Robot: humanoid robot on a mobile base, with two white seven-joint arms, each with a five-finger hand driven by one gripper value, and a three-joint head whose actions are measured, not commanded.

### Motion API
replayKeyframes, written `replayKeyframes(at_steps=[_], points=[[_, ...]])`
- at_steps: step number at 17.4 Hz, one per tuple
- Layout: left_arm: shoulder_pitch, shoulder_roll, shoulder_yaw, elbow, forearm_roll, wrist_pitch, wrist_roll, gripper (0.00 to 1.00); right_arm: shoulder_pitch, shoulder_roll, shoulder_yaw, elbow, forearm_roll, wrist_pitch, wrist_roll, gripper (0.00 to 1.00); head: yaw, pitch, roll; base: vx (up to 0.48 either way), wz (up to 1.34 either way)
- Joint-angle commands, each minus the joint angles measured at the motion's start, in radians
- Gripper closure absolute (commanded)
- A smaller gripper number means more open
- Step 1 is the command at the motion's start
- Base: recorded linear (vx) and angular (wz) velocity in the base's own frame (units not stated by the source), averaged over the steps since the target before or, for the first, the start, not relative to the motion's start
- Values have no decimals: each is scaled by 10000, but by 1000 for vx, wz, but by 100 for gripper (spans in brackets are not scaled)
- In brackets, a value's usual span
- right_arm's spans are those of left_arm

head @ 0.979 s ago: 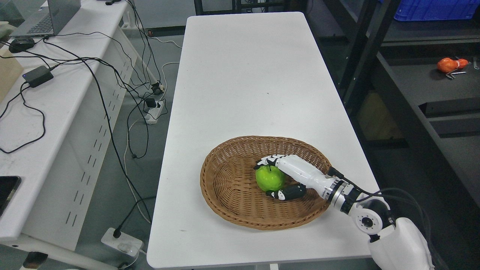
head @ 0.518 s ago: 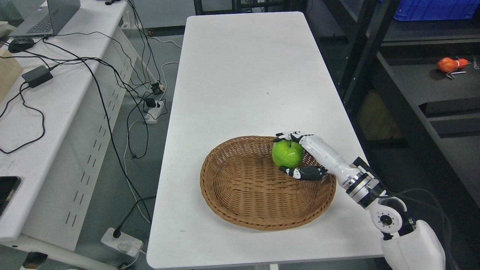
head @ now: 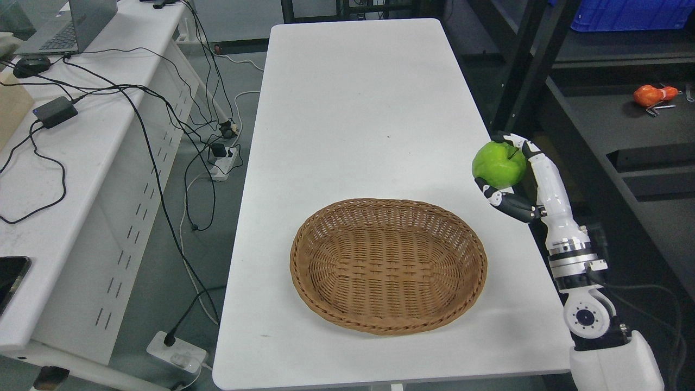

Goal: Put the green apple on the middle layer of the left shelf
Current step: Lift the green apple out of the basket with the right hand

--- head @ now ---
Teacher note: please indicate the grey laptop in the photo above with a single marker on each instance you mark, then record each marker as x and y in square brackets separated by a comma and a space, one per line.
[71, 31]

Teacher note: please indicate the orange toy on shelf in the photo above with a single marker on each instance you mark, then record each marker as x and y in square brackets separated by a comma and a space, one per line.
[649, 97]

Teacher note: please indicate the black computer mouse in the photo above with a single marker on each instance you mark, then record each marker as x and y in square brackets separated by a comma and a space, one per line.
[31, 65]

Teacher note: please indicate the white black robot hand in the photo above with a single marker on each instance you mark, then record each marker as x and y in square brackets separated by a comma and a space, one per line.
[553, 207]

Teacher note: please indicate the green apple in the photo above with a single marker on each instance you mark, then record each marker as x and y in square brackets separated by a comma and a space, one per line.
[500, 164]

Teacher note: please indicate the black power adapter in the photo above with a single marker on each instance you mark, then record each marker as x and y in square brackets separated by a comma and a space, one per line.
[55, 112]

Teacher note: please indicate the white far power strip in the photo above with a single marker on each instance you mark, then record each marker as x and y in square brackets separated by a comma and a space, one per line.
[222, 159]

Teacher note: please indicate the white table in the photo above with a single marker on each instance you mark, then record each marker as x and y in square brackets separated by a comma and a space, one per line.
[375, 109]

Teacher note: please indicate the black smartphone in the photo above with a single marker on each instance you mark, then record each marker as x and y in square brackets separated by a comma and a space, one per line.
[13, 271]

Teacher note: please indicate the brown wicker basket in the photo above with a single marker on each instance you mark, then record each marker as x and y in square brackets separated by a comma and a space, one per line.
[388, 267]

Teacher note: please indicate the white side desk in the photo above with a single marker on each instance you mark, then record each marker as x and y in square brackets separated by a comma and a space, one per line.
[80, 199]

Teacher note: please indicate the white floor power strip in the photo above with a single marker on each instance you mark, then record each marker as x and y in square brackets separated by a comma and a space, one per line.
[180, 354]

